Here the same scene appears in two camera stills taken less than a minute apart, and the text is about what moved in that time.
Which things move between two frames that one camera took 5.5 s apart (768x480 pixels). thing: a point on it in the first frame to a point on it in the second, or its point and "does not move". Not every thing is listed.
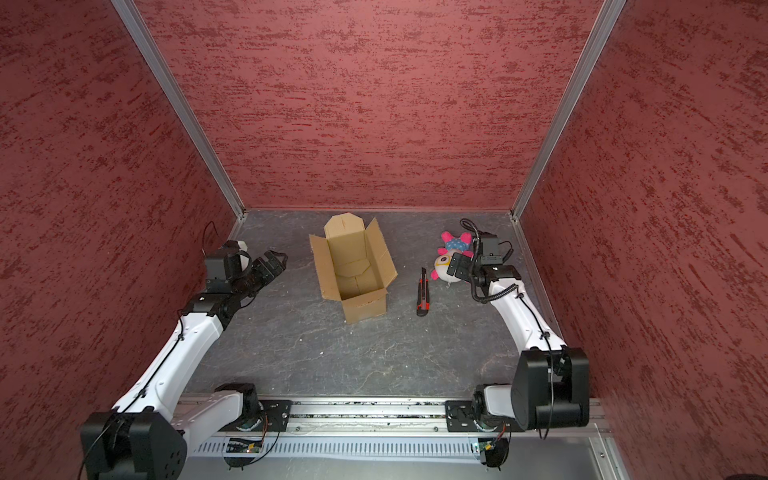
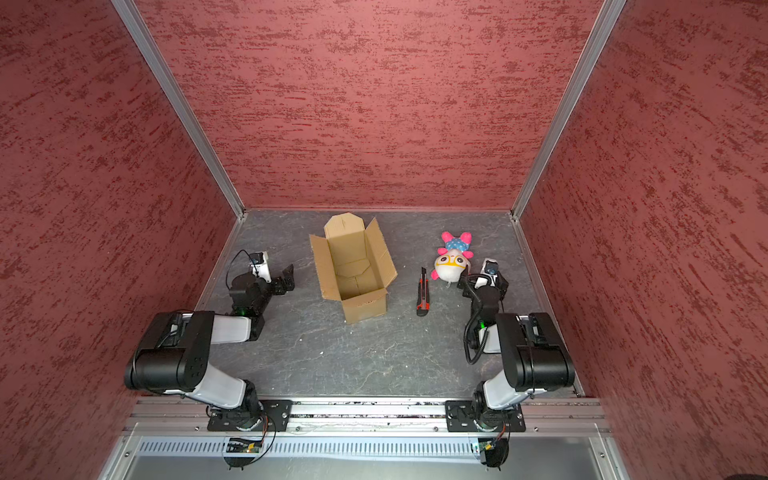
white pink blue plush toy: (462, 246) does not move
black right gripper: (461, 270) to (470, 284)
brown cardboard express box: (353, 266) does not move
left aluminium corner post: (184, 107) does not move
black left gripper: (268, 273) to (289, 284)
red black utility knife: (423, 304) does not move
